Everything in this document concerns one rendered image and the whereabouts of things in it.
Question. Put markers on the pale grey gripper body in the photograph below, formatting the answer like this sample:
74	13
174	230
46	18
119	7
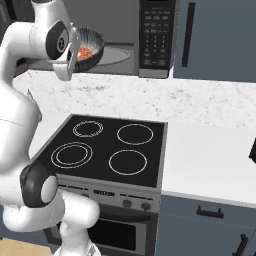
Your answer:
64	68

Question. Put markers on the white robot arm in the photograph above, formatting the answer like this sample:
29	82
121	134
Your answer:
16	133

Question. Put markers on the orange-brown waffle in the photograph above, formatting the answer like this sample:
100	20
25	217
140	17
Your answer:
84	53

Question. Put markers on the black bowl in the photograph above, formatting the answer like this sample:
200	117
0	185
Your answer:
95	41

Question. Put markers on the pale round microwave turntable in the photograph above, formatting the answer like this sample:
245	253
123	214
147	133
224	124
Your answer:
115	56

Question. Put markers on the black and grey microwave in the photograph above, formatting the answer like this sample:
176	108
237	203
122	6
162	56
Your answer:
156	36

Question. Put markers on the oven door with dark window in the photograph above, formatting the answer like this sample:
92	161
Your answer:
116	233

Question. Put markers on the grey-blue base cupboard door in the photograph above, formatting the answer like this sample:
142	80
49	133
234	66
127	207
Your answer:
193	238

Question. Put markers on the grey oven with black hob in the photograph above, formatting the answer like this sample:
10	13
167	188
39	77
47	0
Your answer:
110	150

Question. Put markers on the dark round oven knob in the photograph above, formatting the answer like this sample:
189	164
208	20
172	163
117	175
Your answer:
146	206
127	203

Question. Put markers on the black object on worktop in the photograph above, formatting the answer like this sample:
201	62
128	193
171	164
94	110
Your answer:
253	151

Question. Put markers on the grey-blue drawer front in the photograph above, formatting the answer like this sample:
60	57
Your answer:
240	216

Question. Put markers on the grey-blue wall cupboard door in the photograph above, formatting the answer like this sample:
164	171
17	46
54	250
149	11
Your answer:
223	40

